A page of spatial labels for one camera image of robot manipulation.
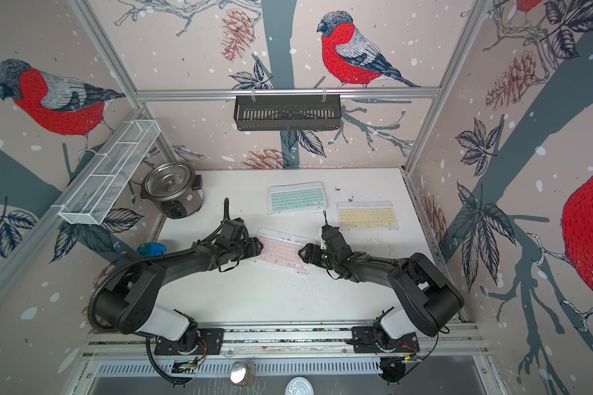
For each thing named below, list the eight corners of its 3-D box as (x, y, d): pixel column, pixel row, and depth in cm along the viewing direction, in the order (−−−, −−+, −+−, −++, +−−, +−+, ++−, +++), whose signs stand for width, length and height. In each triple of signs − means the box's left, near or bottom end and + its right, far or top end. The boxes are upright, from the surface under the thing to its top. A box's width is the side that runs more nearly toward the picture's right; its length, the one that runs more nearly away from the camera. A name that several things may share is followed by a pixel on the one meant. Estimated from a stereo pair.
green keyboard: (268, 216, 106) (267, 212, 103) (267, 189, 116) (267, 185, 113) (326, 211, 107) (327, 206, 105) (321, 185, 117) (321, 180, 115)
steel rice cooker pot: (154, 224, 104) (129, 197, 89) (169, 191, 116) (149, 162, 101) (202, 224, 104) (185, 197, 89) (213, 191, 116) (199, 162, 101)
